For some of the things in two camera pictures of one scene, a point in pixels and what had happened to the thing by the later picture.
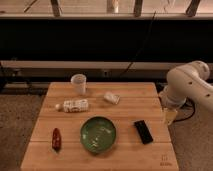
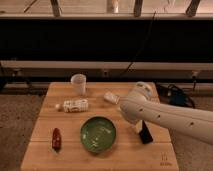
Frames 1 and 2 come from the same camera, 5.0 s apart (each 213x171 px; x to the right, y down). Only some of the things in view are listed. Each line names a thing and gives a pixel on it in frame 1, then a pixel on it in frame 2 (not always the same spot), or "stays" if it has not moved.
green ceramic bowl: [98, 134] stays
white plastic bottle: [74, 106] stays
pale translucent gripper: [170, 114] to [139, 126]
